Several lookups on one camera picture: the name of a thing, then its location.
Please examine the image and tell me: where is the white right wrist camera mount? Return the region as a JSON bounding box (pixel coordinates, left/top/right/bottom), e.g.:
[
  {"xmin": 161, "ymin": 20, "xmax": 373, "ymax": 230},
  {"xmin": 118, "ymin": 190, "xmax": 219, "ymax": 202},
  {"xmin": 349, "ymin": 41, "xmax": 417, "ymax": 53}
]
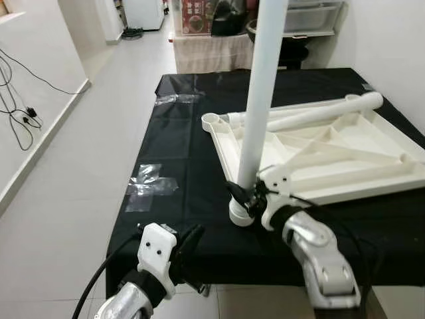
[{"xmin": 260, "ymin": 163, "xmax": 293, "ymax": 230}]

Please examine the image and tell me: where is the crumpled clear tape patch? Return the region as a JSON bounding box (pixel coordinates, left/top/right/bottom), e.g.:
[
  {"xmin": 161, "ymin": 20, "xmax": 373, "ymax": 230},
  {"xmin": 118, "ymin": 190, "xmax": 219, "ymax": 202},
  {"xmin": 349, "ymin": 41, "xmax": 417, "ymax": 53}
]
[{"xmin": 154, "ymin": 93, "xmax": 200, "ymax": 106}]

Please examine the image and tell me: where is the black wok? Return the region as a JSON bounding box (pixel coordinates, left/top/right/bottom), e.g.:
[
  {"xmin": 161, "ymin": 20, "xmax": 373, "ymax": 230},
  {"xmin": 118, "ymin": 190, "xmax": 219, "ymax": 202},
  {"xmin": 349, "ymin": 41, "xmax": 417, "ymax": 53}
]
[{"xmin": 247, "ymin": 19, "xmax": 316, "ymax": 49}]

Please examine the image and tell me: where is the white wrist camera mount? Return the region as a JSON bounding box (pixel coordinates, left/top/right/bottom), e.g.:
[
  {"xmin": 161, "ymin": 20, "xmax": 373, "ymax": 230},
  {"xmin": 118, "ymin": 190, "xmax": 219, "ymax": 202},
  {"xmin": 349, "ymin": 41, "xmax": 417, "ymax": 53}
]
[
  {"xmin": 260, "ymin": 163, "xmax": 293, "ymax": 230},
  {"xmin": 137, "ymin": 223, "xmax": 179, "ymax": 298}
]

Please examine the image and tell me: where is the white box appliance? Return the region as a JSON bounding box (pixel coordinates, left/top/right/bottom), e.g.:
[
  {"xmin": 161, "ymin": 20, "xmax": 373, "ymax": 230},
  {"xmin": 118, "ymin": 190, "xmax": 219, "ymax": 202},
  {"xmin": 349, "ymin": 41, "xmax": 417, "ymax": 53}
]
[{"xmin": 123, "ymin": 0, "xmax": 167, "ymax": 31}]

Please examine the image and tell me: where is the black bag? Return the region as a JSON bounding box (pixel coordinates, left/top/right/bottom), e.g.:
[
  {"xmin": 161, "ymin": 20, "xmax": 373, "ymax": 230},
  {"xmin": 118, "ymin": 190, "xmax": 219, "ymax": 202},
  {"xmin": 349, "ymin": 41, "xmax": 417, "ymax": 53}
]
[{"xmin": 211, "ymin": 0, "xmax": 250, "ymax": 37}]

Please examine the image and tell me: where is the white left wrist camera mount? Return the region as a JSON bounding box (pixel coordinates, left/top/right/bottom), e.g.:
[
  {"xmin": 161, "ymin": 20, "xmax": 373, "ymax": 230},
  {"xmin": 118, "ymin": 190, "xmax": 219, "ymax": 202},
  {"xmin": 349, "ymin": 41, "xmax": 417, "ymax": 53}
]
[{"xmin": 137, "ymin": 223, "xmax": 179, "ymax": 298}]

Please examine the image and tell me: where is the white plastic table top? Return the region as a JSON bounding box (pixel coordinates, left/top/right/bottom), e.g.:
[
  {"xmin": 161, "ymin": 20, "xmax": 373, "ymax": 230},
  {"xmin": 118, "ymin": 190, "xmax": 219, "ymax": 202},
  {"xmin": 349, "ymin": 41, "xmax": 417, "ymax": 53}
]
[{"xmin": 201, "ymin": 93, "xmax": 425, "ymax": 228}]

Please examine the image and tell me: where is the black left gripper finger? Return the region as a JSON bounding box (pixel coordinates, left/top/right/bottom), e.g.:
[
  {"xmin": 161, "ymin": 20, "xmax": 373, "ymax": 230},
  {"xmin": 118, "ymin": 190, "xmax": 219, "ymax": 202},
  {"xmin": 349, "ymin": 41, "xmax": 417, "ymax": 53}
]
[{"xmin": 178, "ymin": 225, "xmax": 205, "ymax": 261}]

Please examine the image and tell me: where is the black table cloth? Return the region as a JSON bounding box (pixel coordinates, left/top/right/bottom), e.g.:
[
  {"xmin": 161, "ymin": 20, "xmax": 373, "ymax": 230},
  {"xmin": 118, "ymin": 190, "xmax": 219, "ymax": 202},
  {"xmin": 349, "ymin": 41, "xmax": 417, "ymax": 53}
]
[{"xmin": 105, "ymin": 66, "xmax": 425, "ymax": 300}]

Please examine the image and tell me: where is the clear plastic storage box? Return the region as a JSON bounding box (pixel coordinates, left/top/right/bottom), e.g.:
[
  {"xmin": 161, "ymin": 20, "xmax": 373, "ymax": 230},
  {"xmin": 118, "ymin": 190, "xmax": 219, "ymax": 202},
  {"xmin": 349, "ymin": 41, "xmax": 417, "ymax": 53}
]
[{"xmin": 282, "ymin": 0, "xmax": 346, "ymax": 35}]

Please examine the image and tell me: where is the red printed box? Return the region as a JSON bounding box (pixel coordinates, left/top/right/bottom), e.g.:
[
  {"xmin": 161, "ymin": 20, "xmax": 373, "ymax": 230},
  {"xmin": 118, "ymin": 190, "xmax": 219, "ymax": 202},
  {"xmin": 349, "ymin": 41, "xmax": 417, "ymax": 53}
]
[{"xmin": 179, "ymin": 0, "xmax": 216, "ymax": 35}]

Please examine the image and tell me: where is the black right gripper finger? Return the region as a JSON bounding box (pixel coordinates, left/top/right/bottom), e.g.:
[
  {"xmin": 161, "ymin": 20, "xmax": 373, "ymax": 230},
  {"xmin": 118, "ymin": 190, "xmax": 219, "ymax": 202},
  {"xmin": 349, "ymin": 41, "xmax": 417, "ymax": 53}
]
[{"xmin": 224, "ymin": 181, "xmax": 250, "ymax": 210}]

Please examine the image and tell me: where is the black wall cable tangle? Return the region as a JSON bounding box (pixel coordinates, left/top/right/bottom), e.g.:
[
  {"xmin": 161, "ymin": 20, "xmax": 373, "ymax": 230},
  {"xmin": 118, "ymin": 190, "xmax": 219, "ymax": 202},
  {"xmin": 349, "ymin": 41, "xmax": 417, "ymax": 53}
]
[{"xmin": 0, "ymin": 47, "xmax": 80, "ymax": 152}]

